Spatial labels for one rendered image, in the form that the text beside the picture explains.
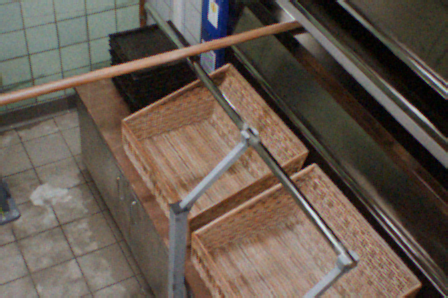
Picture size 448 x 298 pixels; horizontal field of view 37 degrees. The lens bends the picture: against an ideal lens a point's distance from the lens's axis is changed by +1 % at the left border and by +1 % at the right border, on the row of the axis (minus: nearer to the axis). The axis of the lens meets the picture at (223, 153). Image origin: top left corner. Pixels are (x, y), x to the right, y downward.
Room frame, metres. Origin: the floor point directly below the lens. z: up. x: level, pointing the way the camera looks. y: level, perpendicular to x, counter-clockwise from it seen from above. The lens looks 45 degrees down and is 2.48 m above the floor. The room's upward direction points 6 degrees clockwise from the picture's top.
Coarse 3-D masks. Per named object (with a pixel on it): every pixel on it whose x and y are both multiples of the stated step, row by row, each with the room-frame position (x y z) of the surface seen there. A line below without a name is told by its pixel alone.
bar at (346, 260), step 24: (168, 24) 1.90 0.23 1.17; (216, 96) 1.56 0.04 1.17; (240, 120) 1.45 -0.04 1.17; (240, 144) 1.40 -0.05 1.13; (216, 168) 1.36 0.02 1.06; (192, 192) 1.32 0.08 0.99; (288, 192) 1.20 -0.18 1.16; (312, 216) 1.12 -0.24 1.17; (336, 240) 1.05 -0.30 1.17; (336, 264) 1.00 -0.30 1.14; (168, 288) 1.29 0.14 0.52; (312, 288) 0.97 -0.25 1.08
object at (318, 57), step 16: (256, 0) 2.09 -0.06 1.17; (272, 0) 2.09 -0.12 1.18; (272, 16) 2.00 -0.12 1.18; (288, 16) 2.00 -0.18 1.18; (288, 32) 1.91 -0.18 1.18; (304, 32) 1.92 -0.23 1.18; (304, 48) 1.83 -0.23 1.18; (320, 48) 1.83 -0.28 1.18; (320, 64) 1.75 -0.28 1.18; (336, 64) 1.76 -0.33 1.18; (336, 80) 1.68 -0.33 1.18; (352, 80) 1.68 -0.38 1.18; (352, 96) 1.60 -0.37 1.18; (368, 96) 1.61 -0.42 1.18; (368, 112) 1.54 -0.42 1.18; (384, 112) 1.54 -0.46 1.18; (384, 128) 1.47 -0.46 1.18; (400, 128) 1.48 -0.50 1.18; (400, 144) 1.41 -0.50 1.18; (416, 144) 1.42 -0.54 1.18; (416, 160) 1.35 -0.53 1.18; (432, 160) 1.36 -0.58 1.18; (432, 176) 1.30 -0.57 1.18
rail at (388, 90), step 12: (288, 0) 1.70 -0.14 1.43; (300, 0) 1.69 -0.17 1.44; (312, 12) 1.63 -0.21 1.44; (324, 24) 1.58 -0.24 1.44; (336, 36) 1.52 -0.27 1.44; (348, 48) 1.47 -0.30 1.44; (360, 60) 1.43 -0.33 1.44; (372, 72) 1.38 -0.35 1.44; (384, 84) 1.34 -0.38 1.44; (396, 96) 1.29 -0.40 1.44; (408, 108) 1.25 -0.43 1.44; (420, 120) 1.22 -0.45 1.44; (432, 132) 1.18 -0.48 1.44; (444, 144) 1.14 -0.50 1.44
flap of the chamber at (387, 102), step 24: (312, 0) 1.75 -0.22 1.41; (312, 24) 1.60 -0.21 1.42; (336, 24) 1.64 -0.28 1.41; (360, 24) 1.68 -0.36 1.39; (336, 48) 1.50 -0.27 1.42; (360, 48) 1.53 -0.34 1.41; (384, 48) 1.57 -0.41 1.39; (360, 72) 1.40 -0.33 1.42; (384, 72) 1.43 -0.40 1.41; (408, 72) 1.46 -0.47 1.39; (384, 96) 1.32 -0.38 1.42; (408, 96) 1.34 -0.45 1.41; (432, 96) 1.37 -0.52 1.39; (408, 120) 1.24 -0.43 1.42; (432, 120) 1.25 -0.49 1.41; (432, 144) 1.16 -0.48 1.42
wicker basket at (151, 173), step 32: (192, 96) 2.04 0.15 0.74; (256, 96) 1.96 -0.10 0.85; (128, 128) 1.84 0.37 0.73; (160, 128) 1.96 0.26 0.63; (192, 128) 2.02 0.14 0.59; (224, 128) 2.01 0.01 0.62; (256, 128) 1.89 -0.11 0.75; (288, 128) 1.79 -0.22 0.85; (160, 160) 1.82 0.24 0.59; (192, 160) 1.84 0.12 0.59; (256, 160) 1.82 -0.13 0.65; (288, 160) 1.65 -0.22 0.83; (160, 192) 1.66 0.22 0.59; (224, 192) 1.69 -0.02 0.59; (256, 192) 1.58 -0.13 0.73; (192, 224) 1.44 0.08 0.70
